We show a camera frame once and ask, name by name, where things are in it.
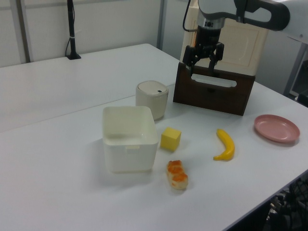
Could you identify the white square plastic box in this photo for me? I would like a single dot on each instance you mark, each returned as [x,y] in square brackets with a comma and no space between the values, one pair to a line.
[130,142]

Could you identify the yellow toy banana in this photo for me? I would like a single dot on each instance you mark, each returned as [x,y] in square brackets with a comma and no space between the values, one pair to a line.
[228,145]

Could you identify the dark brown wooden drawer box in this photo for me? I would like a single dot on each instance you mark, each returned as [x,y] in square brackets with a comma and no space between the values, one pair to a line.
[214,93]

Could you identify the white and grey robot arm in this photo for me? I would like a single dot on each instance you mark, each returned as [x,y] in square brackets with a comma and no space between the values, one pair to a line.
[255,12]

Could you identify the orange and white toy bread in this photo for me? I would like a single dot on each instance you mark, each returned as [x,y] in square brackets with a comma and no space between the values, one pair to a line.
[177,175]

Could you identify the beige lidded small bin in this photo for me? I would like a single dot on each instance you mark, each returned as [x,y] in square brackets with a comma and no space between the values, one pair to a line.
[152,98]

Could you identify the pink plastic plate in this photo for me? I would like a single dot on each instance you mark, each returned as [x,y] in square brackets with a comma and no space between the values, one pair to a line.
[276,128]

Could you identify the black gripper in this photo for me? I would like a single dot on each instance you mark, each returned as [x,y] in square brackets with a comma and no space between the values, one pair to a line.
[208,38]

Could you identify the yellow cube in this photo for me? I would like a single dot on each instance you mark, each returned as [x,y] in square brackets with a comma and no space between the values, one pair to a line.
[170,138]

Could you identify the cream plastic storage cabinet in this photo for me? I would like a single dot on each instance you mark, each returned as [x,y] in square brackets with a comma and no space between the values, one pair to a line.
[240,45]

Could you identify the black camera stand pole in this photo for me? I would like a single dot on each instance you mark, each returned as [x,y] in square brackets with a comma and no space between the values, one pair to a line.
[72,31]

